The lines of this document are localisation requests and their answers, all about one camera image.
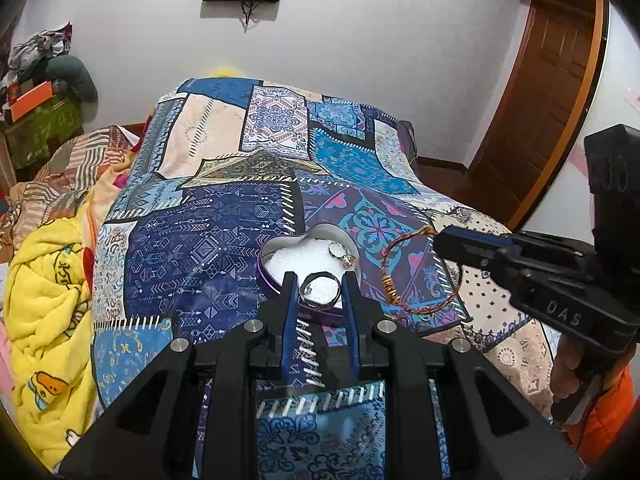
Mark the yellow fluffy object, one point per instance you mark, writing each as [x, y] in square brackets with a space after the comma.
[227, 72]

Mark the person's right hand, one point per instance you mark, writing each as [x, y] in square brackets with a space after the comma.
[565, 365]

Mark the blue patchwork blanket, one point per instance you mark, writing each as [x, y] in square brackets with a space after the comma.
[200, 240]

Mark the brown striped blanket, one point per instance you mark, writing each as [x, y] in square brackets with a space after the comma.
[75, 160]

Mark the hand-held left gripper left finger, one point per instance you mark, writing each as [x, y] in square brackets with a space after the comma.
[289, 320]

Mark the person's right forearm orange sleeve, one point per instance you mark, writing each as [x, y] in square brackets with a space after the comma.
[610, 420]

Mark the brown wooden door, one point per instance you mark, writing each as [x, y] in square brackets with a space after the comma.
[545, 100]

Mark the yellow cartoon blanket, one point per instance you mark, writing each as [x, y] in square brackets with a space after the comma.
[45, 320]

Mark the pile of clothes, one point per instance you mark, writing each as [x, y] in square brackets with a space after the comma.
[35, 50]

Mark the green cloth covered cabinet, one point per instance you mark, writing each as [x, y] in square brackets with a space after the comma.
[40, 130]

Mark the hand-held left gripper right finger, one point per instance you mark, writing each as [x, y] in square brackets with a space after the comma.
[351, 325]

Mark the orange box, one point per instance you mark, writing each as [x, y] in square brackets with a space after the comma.
[31, 101]

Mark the grey cushion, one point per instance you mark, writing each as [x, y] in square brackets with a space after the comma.
[75, 77]

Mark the purple heart-shaped tin box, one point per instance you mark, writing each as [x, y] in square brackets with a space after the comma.
[295, 255]

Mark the plain silver bangle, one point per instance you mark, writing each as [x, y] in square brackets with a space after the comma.
[303, 287]

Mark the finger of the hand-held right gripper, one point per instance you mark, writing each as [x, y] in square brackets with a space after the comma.
[465, 255]
[480, 236]

